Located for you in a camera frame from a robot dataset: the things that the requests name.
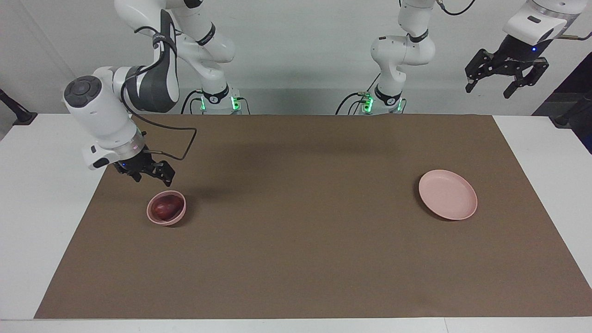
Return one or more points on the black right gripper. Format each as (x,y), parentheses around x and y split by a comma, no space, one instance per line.
(138,164)

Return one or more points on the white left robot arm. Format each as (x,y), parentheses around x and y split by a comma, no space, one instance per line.
(402,51)

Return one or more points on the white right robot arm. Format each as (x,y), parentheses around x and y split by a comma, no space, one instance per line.
(152,83)

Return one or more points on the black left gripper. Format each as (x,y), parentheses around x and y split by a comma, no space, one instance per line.
(518,53)

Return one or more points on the large pink bowl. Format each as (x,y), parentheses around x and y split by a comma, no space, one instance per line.
(446,194)

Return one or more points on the dark red apple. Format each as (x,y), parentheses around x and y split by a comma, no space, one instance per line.
(167,208)

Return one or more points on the black camera stand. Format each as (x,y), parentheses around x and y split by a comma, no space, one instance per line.
(571,115)
(16,111)

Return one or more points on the dark panel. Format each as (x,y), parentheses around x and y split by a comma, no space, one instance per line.
(585,74)

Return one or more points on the brown table mat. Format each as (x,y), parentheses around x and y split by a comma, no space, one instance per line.
(300,231)

